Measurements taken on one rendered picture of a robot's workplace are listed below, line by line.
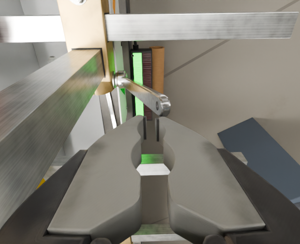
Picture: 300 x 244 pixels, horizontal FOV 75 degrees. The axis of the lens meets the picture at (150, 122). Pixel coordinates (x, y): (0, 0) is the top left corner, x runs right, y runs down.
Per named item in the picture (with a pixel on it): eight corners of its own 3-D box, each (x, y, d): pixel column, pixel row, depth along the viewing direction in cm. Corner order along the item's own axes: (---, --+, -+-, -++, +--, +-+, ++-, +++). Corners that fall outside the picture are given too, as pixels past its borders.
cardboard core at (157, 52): (165, 48, 100) (163, 102, 115) (163, 46, 107) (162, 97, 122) (149, 48, 100) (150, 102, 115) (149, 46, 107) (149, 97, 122)
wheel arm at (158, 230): (218, 218, 54) (223, 234, 50) (216, 225, 56) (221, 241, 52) (60, 222, 53) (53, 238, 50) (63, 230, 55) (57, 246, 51)
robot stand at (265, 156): (252, 116, 130) (323, 189, 78) (262, 143, 141) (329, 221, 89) (217, 133, 136) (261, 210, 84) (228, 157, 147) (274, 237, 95)
